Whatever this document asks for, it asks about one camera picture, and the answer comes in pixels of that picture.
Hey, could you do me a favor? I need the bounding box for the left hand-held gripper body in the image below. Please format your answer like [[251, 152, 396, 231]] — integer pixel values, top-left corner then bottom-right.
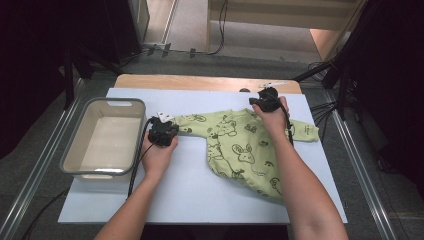
[[148, 111, 181, 148]]

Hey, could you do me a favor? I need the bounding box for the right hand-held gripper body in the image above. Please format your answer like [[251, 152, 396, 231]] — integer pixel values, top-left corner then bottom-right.
[[258, 80, 288, 113]]

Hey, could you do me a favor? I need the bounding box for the beige basket with grey rim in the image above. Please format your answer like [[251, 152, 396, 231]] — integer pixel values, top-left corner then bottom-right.
[[59, 96, 148, 183]]

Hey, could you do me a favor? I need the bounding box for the green printed baby romper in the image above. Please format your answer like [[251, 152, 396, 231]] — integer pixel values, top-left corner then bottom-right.
[[173, 108, 320, 204]]

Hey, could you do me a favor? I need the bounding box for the person's right hand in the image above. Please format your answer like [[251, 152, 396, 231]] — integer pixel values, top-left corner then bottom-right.
[[252, 96, 291, 143]]

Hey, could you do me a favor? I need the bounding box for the person's left hand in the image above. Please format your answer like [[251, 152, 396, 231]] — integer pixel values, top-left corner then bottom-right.
[[139, 132, 180, 180]]

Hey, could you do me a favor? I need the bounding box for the white table mat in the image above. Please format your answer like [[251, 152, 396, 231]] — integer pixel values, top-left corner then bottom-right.
[[57, 87, 348, 225]]

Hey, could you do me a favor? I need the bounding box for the black metal stand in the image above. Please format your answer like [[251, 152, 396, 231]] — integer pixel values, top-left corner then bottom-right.
[[293, 49, 351, 122], [63, 46, 124, 111]]

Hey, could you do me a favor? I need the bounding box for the dark curtain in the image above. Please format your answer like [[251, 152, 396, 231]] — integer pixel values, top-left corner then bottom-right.
[[0, 0, 143, 160], [328, 0, 424, 201]]

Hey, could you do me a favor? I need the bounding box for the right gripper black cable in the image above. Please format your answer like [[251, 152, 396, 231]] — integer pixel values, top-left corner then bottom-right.
[[281, 104, 295, 146]]

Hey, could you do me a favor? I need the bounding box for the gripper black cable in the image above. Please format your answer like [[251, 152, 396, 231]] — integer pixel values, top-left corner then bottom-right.
[[281, 104, 295, 146], [127, 116, 158, 199]]

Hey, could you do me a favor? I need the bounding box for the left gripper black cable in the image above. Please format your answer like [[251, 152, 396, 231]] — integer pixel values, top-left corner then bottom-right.
[[127, 116, 158, 199]]

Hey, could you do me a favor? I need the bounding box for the bundle of black cables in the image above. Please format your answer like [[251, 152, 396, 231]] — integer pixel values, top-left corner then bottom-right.
[[309, 99, 338, 145]]

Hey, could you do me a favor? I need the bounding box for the light wooden furniture frame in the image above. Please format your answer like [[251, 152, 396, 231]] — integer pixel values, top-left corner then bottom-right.
[[205, 0, 368, 63]]

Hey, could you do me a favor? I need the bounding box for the black hanging cable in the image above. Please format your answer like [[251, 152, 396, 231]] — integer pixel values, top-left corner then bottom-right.
[[143, 0, 231, 58]]

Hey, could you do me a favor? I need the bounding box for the aluminium floor rail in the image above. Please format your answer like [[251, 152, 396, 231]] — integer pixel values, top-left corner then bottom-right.
[[0, 78, 86, 240], [323, 89, 399, 240]]

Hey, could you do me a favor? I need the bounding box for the black floor cable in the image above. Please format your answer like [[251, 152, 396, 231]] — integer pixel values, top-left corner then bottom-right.
[[21, 188, 71, 240]]

